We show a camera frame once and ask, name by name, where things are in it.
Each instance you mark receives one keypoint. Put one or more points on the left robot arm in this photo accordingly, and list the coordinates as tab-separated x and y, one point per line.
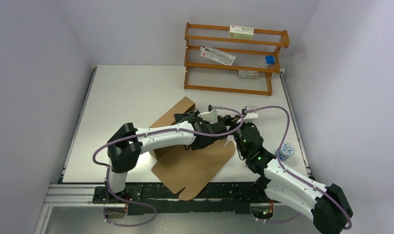
128	143

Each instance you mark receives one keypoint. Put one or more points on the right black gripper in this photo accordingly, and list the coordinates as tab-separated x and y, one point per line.
246	124

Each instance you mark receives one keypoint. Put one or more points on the blue small object on shelf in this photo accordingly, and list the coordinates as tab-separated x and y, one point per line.
270	59

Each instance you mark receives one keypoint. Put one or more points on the green white box top shelf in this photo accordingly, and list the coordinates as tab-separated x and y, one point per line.
241	32

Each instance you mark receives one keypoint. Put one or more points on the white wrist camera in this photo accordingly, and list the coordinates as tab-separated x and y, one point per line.
210	116
249	113

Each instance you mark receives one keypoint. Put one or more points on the brown cardboard box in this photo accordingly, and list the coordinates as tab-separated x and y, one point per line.
187	172

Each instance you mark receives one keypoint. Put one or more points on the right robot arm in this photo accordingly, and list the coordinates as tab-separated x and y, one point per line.
326	206

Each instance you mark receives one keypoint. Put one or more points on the orange wooden shelf rack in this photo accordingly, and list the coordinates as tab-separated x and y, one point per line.
250	55

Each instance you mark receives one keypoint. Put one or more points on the white plastic packet on shelf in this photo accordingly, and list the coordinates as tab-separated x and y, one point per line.
217	56

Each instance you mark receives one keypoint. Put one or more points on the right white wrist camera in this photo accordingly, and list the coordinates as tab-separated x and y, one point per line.
249	113

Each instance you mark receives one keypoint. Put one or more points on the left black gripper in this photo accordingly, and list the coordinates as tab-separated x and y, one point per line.
182	117

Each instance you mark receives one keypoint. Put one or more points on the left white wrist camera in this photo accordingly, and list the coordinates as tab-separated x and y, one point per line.
210	116

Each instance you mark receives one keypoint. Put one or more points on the grey white box lower shelf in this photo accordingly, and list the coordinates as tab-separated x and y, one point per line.
248	74

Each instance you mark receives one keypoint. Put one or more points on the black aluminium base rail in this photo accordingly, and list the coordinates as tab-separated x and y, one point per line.
236	197

